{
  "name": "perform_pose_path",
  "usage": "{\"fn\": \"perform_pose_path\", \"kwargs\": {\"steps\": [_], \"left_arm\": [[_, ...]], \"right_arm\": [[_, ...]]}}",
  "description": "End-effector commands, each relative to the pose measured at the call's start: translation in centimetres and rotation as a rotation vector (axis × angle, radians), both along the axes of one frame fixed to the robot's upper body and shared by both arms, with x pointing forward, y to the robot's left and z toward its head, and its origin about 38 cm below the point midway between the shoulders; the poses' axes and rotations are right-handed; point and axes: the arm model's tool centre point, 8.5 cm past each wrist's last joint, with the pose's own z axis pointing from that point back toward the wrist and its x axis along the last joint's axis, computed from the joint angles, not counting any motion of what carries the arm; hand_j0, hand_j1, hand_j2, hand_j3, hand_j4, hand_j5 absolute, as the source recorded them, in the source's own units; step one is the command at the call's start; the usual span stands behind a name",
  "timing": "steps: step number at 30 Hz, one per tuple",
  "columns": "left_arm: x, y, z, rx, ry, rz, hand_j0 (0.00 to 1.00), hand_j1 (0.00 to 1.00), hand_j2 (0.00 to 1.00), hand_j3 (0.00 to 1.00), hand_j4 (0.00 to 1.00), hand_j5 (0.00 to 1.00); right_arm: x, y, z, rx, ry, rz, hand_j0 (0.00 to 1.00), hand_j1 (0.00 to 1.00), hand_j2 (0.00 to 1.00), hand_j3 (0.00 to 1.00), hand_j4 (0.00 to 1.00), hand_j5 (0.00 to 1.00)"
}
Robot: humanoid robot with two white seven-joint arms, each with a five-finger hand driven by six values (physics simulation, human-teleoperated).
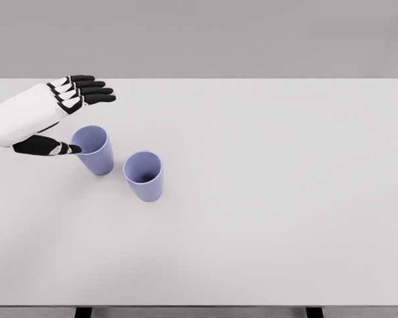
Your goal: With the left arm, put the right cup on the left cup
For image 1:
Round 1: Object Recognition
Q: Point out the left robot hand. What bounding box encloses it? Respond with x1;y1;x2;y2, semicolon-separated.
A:
0;74;117;156

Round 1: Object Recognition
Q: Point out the lavender plastic cup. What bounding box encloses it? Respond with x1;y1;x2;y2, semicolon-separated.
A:
70;125;115;176
122;151;165;202

